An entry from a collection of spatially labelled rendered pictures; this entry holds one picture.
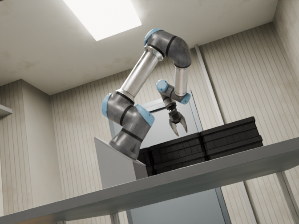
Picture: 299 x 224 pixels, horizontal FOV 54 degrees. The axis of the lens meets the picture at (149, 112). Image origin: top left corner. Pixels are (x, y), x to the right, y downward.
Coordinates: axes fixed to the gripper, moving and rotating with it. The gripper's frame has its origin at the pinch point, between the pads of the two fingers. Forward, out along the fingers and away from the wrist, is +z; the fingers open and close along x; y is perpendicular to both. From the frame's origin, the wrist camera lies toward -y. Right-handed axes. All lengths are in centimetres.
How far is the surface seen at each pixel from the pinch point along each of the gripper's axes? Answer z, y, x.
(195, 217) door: 55, 231, 46
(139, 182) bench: 29, -74, 15
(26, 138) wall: -115, 154, 211
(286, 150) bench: 37, -72, -37
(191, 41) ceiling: -178, 220, -47
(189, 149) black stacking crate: 14.8, -18.7, -2.1
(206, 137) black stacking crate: 12.5, -18.6, -12.9
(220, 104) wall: -76, 240, -46
